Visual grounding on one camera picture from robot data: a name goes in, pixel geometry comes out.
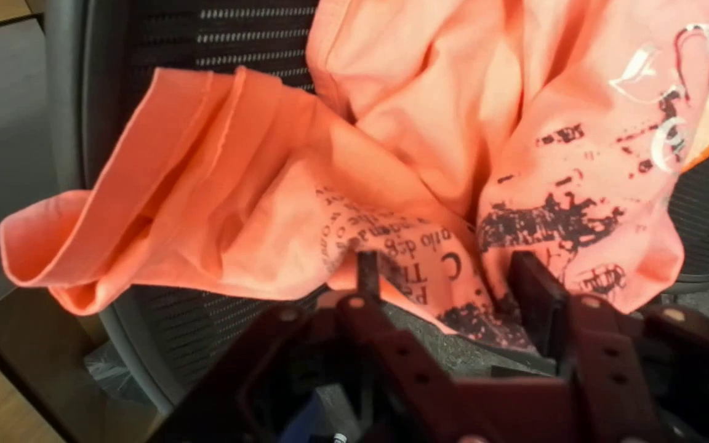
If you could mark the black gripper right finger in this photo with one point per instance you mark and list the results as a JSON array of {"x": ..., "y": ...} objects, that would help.
[{"x": 542, "y": 304}]

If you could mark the black mesh office chair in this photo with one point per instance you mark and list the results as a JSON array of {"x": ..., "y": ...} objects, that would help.
[{"x": 102, "y": 63}]

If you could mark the peach printed shirt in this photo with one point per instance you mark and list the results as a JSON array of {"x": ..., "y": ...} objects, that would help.
[{"x": 440, "y": 134}]

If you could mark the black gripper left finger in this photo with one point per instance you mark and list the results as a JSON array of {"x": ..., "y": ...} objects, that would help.
[{"x": 367, "y": 276}]

